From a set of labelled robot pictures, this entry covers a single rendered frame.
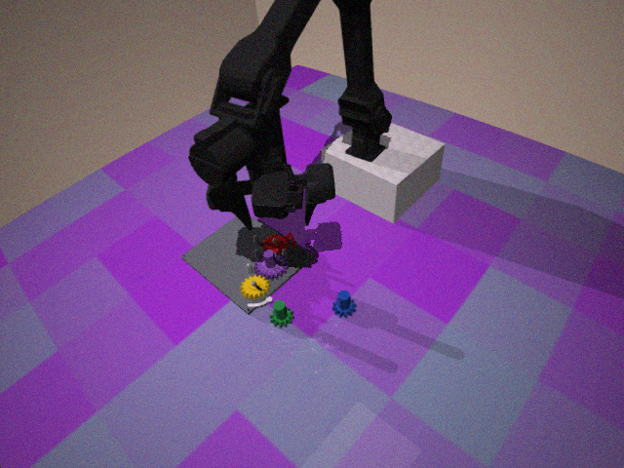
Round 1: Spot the red gear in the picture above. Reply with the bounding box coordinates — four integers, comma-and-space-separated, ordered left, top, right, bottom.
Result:
262, 234, 290, 254

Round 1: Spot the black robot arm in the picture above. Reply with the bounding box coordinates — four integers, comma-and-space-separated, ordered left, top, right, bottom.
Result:
188, 0, 392, 219

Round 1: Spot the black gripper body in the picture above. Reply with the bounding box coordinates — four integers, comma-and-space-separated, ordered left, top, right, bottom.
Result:
207, 144, 335, 210

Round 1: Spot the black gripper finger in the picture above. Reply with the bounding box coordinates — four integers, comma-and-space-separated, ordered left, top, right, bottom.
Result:
305, 188, 327, 226
220, 195, 252, 231

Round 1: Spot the white curved arrow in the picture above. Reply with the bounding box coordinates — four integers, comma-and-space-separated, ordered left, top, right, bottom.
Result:
248, 296, 272, 307

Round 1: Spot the green gear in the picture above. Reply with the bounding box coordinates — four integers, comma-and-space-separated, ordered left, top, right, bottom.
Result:
269, 300, 294, 328

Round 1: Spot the dark blue gear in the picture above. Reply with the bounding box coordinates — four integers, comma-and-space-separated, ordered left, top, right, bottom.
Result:
332, 291, 357, 319

